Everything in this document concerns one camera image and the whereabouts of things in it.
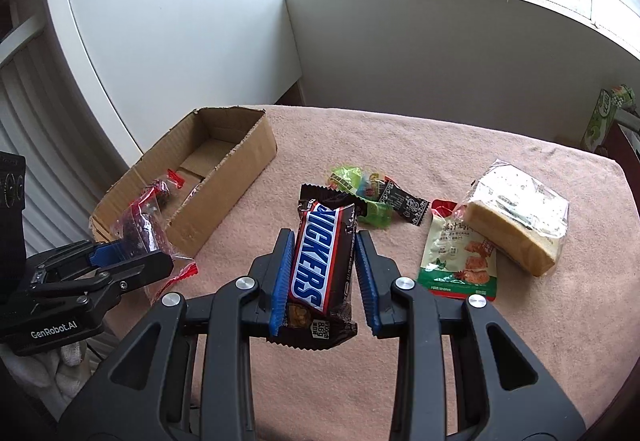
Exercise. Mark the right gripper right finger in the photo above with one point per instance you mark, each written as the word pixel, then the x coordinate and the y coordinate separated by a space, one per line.
pixel 503 391

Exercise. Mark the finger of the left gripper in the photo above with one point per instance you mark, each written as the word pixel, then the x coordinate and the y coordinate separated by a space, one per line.
pixel 79 255
pixel 120 270

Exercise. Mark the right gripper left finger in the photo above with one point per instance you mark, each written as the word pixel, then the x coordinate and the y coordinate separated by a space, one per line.
pixel 183 372

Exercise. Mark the dark bun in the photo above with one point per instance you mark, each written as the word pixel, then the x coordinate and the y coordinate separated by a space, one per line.
pixel 141 228

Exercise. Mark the red-ended clear snack packet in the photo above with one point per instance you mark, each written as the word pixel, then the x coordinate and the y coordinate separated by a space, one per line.
pixel 167 187

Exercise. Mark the Snickers bar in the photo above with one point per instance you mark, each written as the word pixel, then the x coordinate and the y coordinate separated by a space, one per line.
pixel 330 198
pixel 317 314

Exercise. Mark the sliced bread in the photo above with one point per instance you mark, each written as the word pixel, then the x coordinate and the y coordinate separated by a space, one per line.
pixel 523 217

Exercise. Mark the white gloved left hand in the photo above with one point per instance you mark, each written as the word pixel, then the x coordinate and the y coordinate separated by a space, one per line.
pixel 61 372

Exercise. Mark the green red jerky pouch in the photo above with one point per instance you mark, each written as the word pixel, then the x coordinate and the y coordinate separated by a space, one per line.
pixel 457 261

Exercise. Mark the open cardboard box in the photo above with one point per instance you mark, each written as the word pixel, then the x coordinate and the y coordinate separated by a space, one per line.
pixel 218 152

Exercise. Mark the black printed candy packet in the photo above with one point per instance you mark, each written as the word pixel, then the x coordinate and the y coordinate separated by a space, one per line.
pixel 409 207

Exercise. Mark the small green candy packet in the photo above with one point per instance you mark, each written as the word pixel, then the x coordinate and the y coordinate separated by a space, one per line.
pixel 377 215

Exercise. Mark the white cabinet panel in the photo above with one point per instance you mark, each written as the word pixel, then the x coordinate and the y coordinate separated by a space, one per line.
pixel 143 64

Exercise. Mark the orange green snack packet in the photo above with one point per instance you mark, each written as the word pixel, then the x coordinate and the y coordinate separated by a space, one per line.
pixel 372 186

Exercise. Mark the green jelly cup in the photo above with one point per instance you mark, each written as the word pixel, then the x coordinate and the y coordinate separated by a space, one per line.
pixel 345 178

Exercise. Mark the dark side cabinet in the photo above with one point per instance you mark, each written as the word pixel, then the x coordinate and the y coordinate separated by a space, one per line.
pixel 617 146

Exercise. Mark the green tissue box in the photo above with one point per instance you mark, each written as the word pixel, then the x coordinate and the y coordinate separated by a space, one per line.
pixel 615 105

